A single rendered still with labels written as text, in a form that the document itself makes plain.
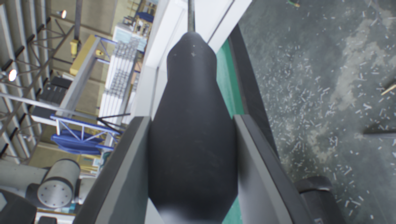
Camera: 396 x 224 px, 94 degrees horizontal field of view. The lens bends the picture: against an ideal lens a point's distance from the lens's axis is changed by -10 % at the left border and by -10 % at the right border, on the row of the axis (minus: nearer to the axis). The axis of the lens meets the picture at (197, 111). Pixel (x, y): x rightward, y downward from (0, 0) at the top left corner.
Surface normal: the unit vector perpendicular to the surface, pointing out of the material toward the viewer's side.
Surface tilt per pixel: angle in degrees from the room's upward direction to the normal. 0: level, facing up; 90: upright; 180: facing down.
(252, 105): 90
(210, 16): 90
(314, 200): 45
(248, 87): 90
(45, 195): 91
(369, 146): 0
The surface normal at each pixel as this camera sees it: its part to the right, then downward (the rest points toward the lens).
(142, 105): 0.44, -0.58
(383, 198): -0.89, -0.26
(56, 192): 0.32, 0.26
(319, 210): -0.32, -0.64
